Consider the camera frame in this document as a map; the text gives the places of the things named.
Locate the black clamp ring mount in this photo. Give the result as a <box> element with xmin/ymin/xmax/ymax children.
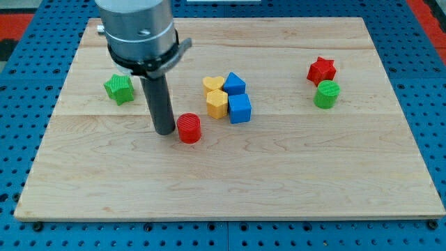
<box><xmin>107</xmin><ymin>31</ymin><xmax>192</xmax><ymax>79</ymax></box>

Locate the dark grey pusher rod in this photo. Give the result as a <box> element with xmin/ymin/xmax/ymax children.
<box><xmin>141</xmin><ymin>75</ymin><xmax>176</xmax><ymax>135</ymax></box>

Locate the red cylinder block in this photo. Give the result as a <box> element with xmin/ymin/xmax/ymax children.
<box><xmin>177</xmin><ymin>113</ymin><xmax>201</xmax><ymax>144</ymax></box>

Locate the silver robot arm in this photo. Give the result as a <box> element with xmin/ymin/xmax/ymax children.
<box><xmin>95</xmin><ymin>0</ymin><xmax>192</xmax><ymax>135</ymax></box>

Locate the green star block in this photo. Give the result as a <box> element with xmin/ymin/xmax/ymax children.
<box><xmin>103</xmin><ymin>74</ymin><xmax>134</xmax><ymax>106</ymax></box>

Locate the yellow heart block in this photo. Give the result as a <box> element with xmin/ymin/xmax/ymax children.
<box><xmin>202</xmin><ymin>76</ymin><xmax>225</xmax><ymax>98</ymax></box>

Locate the yellow hexagon block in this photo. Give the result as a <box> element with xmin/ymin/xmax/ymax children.
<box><xmin>206</xmin><ymin>89</ymin><xmax>228</xmax><ymax>119</ymax></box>

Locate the blue triangle block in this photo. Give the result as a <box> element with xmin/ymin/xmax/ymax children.
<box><xmin>223</xmin><ymin>72</ymin><xmax>246</xmax><ymax>96</ymax></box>

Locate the blue cube block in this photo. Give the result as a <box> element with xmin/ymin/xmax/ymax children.
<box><xmin>229</xmin><ymin>93</ymin><xmax>252</xmax><ymax>124</ymax></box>

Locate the light wooden board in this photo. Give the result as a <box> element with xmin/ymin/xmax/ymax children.
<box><xmin>15</xmin><ymin>17</ymin><xmax>445</xmax><ymax>222</ymax></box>

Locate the red star block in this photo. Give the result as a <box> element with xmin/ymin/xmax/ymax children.
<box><xmin>307</xmin><ymin>56</ymin><xmax>337</xmax><ymax>86</ymax></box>

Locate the green cylinder block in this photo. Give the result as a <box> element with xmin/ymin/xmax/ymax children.
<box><xmin>313</xmin><ymin>80</ymin><xmax>341</xmax><ymax>109</ymax></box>

